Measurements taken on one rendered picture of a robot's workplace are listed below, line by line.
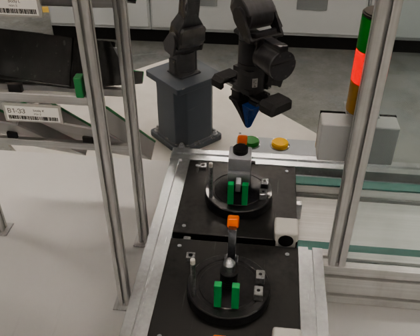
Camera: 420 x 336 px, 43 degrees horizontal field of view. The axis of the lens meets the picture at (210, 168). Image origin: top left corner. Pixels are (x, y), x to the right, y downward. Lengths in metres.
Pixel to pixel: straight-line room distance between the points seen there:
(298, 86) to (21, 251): 2.72
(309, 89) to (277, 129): 2.09
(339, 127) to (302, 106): 2.56
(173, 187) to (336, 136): 0.44
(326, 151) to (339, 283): 0.28
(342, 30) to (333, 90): 0.66
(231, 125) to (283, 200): 0.49
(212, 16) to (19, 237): 3.10
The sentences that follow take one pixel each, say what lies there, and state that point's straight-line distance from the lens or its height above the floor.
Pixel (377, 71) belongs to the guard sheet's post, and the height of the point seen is 1.34.
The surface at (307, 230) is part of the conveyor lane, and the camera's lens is 1.12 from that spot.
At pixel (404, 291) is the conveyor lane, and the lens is 1.07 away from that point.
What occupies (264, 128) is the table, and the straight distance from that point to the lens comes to 1.53.
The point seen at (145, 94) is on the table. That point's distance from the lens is 1.71.
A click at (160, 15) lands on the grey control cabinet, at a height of 0.23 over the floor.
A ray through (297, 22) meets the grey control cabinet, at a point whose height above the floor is 0.21.
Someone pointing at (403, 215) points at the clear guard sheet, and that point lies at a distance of 0.95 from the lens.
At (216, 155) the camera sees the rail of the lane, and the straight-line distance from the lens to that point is 1.24.
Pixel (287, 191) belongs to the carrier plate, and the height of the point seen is 0.97.
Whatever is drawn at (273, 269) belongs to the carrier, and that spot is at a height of 0.97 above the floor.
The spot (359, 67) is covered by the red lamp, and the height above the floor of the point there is 1.34.
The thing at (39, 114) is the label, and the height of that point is 1.28.
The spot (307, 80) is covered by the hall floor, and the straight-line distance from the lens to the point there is 3.73.
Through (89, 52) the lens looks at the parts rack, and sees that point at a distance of 0.73.
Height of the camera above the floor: 1.67
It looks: 37 degrees down
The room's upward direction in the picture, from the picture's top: straight up
